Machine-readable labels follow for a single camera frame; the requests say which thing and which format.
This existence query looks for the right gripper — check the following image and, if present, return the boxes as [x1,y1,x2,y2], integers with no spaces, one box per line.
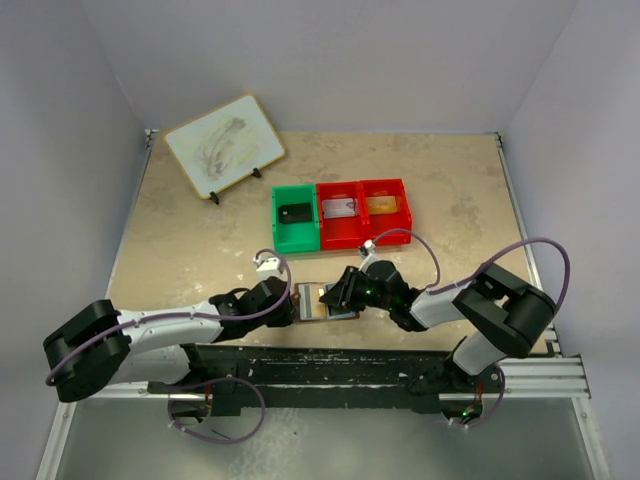
[320,265,393,312]

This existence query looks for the brown leather card holder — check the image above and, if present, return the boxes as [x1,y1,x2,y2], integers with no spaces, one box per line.
[292,282,360,323]

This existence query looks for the red plastic bin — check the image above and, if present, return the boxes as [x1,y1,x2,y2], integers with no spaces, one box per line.
[315,181,370,251]
[360,178,413,239]

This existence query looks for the green plastic bin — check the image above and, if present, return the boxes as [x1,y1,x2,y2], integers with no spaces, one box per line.
[271,184,320,254]

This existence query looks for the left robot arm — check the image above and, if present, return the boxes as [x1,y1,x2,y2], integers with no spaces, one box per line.
[43,276,294,403]

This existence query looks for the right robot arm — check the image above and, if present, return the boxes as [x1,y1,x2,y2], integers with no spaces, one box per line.
[319,260,557,391]

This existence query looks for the black VIP card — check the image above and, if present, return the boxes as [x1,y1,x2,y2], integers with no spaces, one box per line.
[278,202,314,225]

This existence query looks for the white magnetic stripe cards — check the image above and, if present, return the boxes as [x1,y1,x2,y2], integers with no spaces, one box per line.
[321,198,358,219]

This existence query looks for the gold VIP card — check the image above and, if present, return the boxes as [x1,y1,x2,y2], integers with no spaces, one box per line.
[366,196,401,216]

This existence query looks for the small whiteboard on stand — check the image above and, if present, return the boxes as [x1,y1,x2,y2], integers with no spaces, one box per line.
[163,94,286,204]

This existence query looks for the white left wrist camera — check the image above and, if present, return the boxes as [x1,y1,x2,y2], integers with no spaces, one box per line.
[254,256,284,279]

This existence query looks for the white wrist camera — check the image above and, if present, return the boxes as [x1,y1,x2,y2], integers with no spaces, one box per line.
[359,240,380,271]
[254,256,284,279]

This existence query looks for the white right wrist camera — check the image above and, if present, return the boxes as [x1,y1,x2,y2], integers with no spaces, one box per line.
[359,240,380,271]

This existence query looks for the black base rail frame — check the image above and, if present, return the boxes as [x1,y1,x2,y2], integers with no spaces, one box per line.
[148,345,505,418]

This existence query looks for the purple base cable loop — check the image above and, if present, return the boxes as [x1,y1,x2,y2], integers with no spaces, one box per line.
[166,373,269,445]

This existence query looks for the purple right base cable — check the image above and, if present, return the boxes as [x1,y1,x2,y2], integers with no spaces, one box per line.
[447,369,507,431]

